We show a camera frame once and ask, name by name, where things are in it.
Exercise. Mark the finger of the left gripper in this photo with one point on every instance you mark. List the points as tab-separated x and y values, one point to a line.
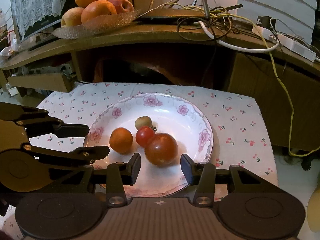
37	122
78	157

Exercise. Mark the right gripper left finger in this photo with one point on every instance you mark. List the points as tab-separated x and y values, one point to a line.
119	174

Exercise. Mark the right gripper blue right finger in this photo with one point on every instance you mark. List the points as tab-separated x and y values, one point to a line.
200	175

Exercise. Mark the small orange mandarin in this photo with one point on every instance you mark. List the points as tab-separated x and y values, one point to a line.
121	140

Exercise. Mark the small red tomato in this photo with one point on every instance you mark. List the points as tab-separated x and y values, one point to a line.
143	135

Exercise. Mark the large red tomato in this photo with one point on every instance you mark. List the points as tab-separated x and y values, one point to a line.
161	149

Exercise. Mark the small brown round fruit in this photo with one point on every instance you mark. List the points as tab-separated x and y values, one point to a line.
143	121

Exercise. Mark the cardboard box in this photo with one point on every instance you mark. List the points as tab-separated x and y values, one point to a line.
53	82

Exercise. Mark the white floral plate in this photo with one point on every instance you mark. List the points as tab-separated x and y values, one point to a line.
169	114

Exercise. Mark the glass fruit tray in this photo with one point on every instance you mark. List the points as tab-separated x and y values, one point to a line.
100	25

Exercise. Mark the yellow apple in tray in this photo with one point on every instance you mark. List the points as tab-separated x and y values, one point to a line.
72	17

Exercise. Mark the wooden tv stand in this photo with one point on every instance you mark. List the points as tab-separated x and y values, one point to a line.
285	85

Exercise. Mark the front orange in tray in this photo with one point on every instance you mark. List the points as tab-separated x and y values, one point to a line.
97	8

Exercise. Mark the flat screen television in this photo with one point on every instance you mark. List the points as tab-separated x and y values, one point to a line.
47	22

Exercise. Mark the red apple in tray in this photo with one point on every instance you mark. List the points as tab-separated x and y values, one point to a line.
122	6

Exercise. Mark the white power strip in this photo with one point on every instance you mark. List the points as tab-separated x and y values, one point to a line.
287	42

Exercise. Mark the black router with antennas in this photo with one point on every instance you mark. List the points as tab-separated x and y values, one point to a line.
185	15

